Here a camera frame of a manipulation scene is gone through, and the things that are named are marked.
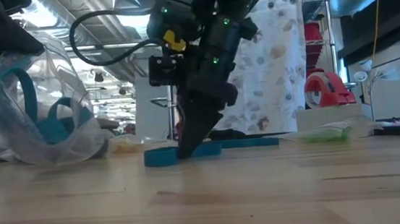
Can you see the red storage bin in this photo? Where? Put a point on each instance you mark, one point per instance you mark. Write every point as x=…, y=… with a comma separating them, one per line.
x=315, y=55

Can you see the white multi-head lamp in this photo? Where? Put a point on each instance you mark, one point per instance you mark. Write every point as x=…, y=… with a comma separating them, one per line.
x=364, y=65

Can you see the white cardboard box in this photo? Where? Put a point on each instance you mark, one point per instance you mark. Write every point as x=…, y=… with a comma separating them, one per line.
x=331, y=115

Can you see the grey black work glove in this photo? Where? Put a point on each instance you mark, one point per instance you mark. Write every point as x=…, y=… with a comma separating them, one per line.
x=227, y=134

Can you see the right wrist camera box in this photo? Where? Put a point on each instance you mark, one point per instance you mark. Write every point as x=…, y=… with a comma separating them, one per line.
x=163, y=69

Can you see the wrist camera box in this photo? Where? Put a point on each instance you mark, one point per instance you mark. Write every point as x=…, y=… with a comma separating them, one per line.
x=16, y=4
x=163, y=69

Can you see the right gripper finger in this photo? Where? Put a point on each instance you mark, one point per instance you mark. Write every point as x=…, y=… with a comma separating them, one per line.
x=197, y=126

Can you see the green rubber band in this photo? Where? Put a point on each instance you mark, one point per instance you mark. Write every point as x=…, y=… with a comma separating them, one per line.
x=325, y=136

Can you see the white floral cloth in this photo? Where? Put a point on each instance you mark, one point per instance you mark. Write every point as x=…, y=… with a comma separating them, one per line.
x=276, y=65

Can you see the red tape dispenser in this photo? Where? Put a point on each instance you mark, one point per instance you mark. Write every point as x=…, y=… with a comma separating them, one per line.
x=336, y=93

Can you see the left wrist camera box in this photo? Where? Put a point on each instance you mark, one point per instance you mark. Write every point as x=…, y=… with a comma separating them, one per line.
x=16, y=4

